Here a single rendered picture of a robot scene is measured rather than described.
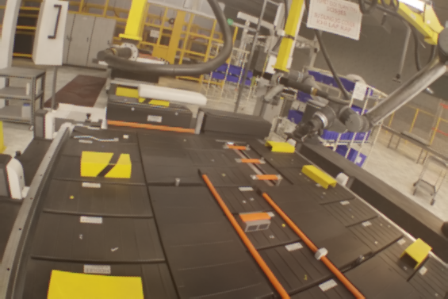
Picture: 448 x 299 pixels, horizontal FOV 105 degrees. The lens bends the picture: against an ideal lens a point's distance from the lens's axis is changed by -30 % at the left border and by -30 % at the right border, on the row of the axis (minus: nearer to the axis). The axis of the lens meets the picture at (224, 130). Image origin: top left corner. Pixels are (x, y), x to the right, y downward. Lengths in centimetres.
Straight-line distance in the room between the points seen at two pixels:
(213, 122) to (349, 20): 101
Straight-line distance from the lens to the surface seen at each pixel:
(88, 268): 50
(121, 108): 116
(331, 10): 155
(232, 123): 132
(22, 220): 63
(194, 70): 60
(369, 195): 176
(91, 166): 73
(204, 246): 56
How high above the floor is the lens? 140
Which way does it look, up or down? 17 degrees down
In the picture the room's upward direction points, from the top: 15 degrees clockwise
